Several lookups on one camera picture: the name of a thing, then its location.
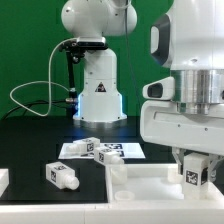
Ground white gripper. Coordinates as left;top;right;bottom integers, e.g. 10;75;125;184
140;100;224;182

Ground white camera cable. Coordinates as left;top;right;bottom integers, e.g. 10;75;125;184
9;37;78;118

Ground white square tabletop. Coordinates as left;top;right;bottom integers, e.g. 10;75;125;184
105;164;224;202

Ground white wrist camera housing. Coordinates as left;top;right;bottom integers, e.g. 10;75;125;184
142;76;175;101

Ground black camera on stand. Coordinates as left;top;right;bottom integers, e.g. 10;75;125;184
59;37;108;117

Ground white block far left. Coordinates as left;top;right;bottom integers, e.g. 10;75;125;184
0;169;9;197

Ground black cables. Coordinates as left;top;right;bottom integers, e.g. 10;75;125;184
0;0;145;122

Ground white obstacle frame front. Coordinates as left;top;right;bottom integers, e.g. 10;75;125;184
0;201;224;224

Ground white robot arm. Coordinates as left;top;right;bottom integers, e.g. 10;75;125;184
61;0;224;180

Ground paper sheet with tags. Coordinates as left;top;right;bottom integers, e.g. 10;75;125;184
58;143;145;159

